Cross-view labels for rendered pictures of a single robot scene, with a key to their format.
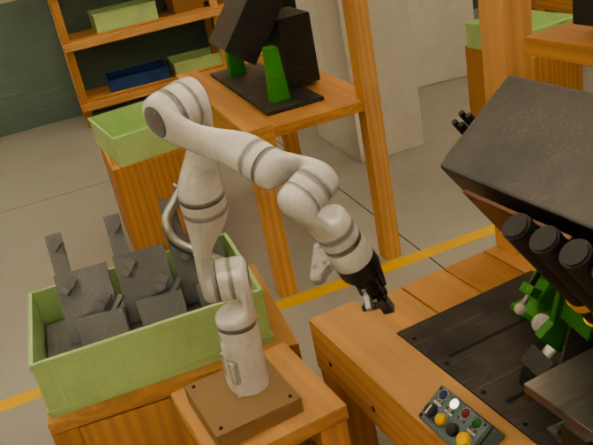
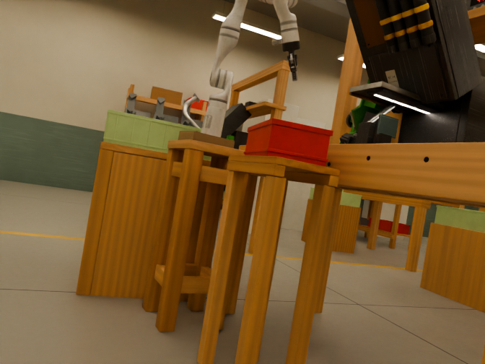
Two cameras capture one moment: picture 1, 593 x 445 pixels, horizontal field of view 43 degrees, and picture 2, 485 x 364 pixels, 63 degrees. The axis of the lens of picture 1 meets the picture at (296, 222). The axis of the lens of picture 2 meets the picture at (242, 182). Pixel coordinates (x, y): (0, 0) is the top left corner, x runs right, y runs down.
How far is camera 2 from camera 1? 1.35 m
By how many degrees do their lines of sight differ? 26
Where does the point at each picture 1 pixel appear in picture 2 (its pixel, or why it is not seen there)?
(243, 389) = (209, 131)
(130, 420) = (138, 161)
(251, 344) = (221, 110)
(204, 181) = (236, 18)
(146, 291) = not seen: hidden behind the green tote
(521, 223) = not seen: outside the picture
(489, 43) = (344, 72)
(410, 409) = not seen: hidden behind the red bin
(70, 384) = (120, 129)
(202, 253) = (221, 53)
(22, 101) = (84, 175)
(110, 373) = (140, 134)
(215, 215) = (234, 36)
